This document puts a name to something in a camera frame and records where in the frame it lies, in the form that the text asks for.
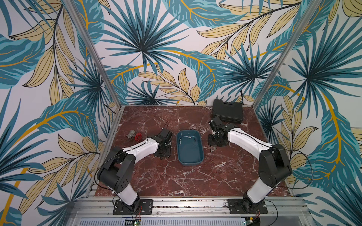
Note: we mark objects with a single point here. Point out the aluminium corner post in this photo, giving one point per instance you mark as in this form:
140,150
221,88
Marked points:
312,7
74,14

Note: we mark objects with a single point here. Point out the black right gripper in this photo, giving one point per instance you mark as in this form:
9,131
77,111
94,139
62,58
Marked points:
216,139

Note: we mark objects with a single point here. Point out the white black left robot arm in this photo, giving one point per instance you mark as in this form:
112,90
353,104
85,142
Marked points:
117,170

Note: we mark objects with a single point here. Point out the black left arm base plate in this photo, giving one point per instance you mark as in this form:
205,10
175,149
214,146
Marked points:
141,206

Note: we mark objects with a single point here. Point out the black plastic tool case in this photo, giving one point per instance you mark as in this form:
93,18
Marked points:
228,111

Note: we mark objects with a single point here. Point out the teal plastic storage box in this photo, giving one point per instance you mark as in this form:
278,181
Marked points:
189,151

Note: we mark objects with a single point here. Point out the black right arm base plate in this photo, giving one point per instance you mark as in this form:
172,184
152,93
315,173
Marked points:
245,206

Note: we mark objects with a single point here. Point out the aluminium right corner post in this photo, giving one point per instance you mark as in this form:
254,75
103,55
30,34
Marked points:
312,7

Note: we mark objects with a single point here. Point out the grey valve with red handwheel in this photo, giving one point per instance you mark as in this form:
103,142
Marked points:
137,136

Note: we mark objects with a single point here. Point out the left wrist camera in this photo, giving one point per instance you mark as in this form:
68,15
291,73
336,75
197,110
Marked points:
166,135

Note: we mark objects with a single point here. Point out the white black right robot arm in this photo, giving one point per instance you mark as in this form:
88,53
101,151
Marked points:
274,165

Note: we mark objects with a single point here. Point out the aluminium front rail frame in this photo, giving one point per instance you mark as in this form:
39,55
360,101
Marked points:
190,211

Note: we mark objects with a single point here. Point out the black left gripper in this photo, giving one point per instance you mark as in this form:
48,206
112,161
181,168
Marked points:
168,153

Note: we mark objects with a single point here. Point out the aluminium left corner post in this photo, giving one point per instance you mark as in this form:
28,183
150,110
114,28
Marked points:
74,14

